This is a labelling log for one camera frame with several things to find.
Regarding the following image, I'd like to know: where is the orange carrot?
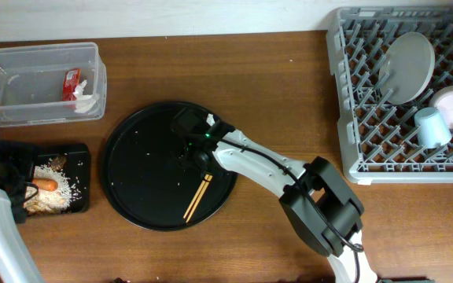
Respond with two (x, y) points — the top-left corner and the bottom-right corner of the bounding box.
(32, 178), (58, 192)

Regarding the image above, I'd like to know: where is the brown food scrap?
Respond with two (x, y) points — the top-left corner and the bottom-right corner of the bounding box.
(50, 156), (67, 171)

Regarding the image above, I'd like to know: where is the pile of rice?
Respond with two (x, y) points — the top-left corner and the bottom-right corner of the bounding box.
(24, 165), (83, 214)

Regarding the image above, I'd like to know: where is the white tissue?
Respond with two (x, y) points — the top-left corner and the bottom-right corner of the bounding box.
(73, 80), (98, 113)

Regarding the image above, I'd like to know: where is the red snack wrapper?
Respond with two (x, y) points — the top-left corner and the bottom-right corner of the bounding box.
(62, 68), (81, 101)

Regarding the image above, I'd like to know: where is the white plate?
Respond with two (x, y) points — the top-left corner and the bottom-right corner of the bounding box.
(378, 32), (436, 105)

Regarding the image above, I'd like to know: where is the light blue cup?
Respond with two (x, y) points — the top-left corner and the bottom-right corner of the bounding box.
(414, 107), (451, 149)

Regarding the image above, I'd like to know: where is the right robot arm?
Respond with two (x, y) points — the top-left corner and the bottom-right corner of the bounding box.
(171, 107), (378, 282)

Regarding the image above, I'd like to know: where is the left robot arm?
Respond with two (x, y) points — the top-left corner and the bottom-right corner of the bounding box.
(0, 141), (44, 282)

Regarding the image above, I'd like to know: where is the grey dishwasher rack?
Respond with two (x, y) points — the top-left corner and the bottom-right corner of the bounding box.
(326, 6), (453, 185)

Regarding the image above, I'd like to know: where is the black rectangular tray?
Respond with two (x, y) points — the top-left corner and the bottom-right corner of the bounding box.
(24, 144), (91, 215)

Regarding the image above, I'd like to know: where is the round black tray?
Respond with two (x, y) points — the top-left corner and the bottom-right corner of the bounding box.
(100, 101), (238, 232)

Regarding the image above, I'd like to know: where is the clear plastic bin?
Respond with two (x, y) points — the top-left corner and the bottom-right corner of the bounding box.
(0, 42), (107, 127)

